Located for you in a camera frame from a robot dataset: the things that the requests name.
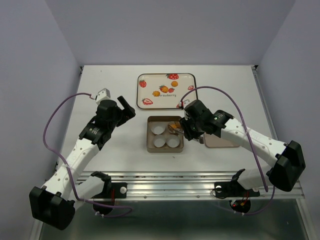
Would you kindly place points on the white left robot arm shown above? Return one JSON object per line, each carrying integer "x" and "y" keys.
{"x": 56, "y": 201}

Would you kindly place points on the metal food tongs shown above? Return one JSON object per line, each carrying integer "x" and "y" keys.
{"x": 179, "y": 131}

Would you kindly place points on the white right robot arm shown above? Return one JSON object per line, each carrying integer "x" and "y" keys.
{"x": 284, "y": 161}

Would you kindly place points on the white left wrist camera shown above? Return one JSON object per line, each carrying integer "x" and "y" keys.
{"x": 103, "y": 94}

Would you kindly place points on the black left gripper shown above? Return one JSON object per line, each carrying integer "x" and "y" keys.
{"x": 126, "y": 114}

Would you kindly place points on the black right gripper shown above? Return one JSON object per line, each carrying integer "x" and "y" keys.
{"x": 184, "y": 122}

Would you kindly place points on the orange swirl cookie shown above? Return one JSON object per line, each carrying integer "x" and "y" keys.
{"x": 174, "y": 125}
{"x": 174, "y": 83}
{"x": 156, "y": 93}
{"x": 163, "y": 88}

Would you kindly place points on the white paper cupcake liner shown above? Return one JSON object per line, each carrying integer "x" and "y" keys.
{"x": 173, "y": 131}
{"x": 159, "y": 141}
{"x": 157, "y": 128}
{"x": 173, "y": 141}

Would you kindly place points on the aluminium frame rail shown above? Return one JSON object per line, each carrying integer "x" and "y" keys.
{"x": 170, "y": 186}

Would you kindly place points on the gold tin lid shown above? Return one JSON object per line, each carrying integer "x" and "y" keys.
{"x": 214, "y": 142}

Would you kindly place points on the gold square tin box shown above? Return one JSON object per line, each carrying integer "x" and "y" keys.
{"x": 150, "y": 136}

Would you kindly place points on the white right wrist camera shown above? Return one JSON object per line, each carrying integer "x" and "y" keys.
{"x": 183, "y": 104}

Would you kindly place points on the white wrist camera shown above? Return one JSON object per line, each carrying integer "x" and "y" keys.
{"x": 103, "y": 94}
{"x": 183, "y": 104}

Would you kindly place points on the strawberry print tray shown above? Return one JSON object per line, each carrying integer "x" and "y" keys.
{"x": 147, "y": 83}

